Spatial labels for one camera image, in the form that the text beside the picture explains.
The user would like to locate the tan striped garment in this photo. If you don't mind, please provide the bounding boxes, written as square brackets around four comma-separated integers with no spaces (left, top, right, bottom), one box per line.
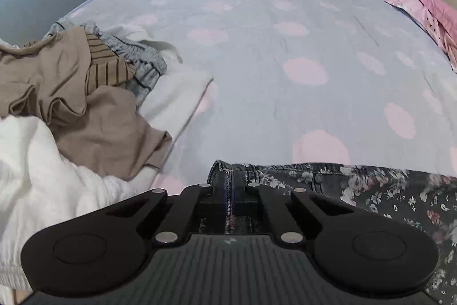
[85,34,138,95]

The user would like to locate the flat white cloth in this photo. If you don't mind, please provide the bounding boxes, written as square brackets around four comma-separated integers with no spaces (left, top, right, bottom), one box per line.
[103,24,215,148]

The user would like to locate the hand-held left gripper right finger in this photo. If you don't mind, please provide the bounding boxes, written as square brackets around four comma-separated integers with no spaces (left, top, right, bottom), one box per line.
[232,182,358,246]

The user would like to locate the light pink pillow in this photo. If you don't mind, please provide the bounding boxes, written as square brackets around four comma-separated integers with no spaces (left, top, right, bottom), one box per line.
[384,0,457,73]

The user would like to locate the blue pink-dotted bedspread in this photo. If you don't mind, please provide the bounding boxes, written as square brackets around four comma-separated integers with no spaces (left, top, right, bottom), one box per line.
[53,0,457,198]

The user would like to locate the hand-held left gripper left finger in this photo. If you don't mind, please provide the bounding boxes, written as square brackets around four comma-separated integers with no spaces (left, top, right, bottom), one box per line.
[103,183,230,246]

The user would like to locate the grey plaid garment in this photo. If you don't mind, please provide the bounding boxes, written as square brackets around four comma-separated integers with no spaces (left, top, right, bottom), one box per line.
[43,17,168,105]

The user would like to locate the white textured garment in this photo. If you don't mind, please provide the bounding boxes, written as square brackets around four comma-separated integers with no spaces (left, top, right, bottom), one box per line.
[0,115,161,291]

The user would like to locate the dark floral pants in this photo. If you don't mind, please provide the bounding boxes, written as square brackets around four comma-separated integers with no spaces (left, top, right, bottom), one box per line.
[209,160,457,305]

